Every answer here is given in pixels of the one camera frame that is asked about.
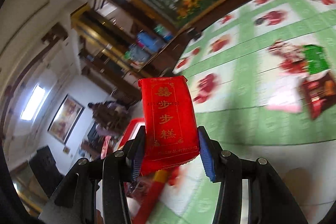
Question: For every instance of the pink white snack packet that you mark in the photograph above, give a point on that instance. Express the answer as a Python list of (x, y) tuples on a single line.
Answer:
[(285, 95)]

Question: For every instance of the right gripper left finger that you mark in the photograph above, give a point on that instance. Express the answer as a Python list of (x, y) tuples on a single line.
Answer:
[(134, 151)]

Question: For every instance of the grey thermos jug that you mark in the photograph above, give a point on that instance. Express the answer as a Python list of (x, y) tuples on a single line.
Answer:
[(136, 54)]

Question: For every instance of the green snack packet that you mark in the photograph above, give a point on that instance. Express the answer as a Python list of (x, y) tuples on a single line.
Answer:
[(315, 58)]

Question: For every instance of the blue thermos jug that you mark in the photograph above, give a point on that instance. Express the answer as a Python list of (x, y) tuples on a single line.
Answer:
[(152, 44)]

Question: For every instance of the water bottle green label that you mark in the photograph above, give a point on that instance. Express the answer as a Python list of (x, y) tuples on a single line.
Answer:
[(163, 32)]

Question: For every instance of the red tray with white base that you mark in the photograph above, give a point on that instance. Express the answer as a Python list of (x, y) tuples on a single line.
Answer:
[(115, 204)]

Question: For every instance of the seated person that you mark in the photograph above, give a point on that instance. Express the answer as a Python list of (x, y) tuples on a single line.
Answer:
[(111, 119)]

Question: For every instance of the framed wall picture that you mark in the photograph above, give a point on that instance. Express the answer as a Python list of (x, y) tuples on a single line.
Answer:
[(65, 119)]

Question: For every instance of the green patterned tablecloth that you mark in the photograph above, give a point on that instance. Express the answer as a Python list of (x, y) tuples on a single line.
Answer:
[(231, 71)]

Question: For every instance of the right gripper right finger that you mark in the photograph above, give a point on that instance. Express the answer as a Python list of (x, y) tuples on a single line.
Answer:
[(210, 152)]

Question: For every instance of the red cake packet gold text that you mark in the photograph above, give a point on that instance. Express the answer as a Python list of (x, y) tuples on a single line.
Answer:
[(171, 128)]

